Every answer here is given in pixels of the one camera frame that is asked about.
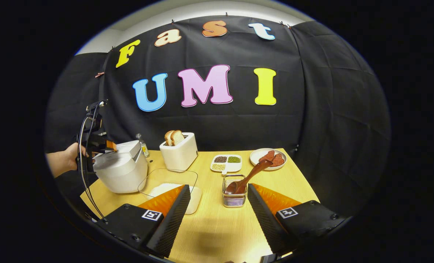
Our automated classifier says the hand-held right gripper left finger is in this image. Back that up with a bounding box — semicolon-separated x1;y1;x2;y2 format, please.
95;184;191;259

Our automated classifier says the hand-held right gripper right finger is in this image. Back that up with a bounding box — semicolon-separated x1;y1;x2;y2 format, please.
247;183;349;256

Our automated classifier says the white rice cooker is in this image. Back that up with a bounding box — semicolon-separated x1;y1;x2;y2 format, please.
93;140;149;194

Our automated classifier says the metal wire chopstick holder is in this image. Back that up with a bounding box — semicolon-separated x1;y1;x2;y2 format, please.
222;174;247;208

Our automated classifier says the clear container of rice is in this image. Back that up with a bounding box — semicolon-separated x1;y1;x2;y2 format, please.
138;168;203;215

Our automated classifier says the dark wooden spoon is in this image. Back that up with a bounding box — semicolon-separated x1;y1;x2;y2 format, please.
225;159;274;195

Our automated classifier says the small glass bottle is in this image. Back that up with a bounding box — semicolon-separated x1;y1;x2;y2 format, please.
136;133;150;158

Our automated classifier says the white round plate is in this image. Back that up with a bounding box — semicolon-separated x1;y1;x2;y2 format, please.
250;148;287;171

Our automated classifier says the white toaster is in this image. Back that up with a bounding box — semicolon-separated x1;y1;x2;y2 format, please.
160;132;198;172

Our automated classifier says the white divided bean dish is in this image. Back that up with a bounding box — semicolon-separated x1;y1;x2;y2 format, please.
210;154;242;174

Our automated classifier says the black backdrop cloth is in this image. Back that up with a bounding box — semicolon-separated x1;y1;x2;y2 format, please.
45;15;391;216

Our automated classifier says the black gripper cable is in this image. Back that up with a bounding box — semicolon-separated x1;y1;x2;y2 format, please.
78;104;105;218

